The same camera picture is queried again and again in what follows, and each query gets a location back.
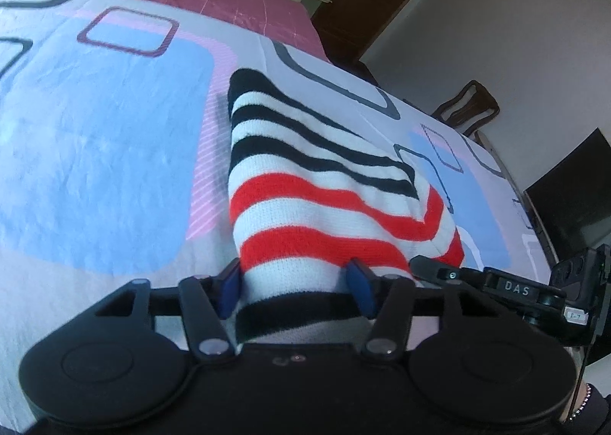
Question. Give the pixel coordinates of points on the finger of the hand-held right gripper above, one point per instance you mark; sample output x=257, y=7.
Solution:
x=439, y=274

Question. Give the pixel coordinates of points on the light blue patterned bed sheet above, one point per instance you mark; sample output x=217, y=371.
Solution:
x=105, y=129

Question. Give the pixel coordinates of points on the black television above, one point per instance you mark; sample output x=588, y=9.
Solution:
x=573, y=196

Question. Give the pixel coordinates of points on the striped black white red sweater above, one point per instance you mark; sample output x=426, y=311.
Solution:
x=305, y=206

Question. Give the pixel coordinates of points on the brown wooden chair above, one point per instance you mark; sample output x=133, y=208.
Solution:
x=470, y=105

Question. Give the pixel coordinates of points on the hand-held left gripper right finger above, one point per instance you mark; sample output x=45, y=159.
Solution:
x=360, y=291

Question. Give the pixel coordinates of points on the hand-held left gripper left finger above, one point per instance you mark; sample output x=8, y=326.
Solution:
x=229, y=291

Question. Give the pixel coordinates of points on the person's right forearm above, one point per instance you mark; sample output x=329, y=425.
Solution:
x=599, y=416

